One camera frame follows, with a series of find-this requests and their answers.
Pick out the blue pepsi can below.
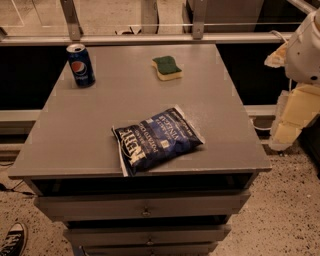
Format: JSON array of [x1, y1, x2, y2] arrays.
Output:
[[67, 44, 95, 88]]

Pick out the blue kettle chips bag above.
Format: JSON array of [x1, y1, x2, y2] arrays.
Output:
[[112, 105, 205, 177]]

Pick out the grey drawer cabinet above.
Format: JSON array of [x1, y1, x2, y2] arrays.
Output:
[[9, 45, 271, 256]]

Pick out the metal railing frame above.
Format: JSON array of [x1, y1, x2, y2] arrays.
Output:
[[0, 0, 320, 47]]

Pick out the black and white sneaker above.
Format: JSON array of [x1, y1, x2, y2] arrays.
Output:
[[0, 222, 28, 256]]

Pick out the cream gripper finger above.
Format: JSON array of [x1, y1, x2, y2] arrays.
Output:
[[268, 83, 320, 151], [264, 42, 288, 68]]

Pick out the green and yellow sponge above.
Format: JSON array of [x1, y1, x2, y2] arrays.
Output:
[[152, 56, 183, 81]]

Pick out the black floor cable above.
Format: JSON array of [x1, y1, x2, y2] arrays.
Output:
[[0, 161, 36, 197]]

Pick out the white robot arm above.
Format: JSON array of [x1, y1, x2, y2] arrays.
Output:
[[264, 8, 320, 151]]

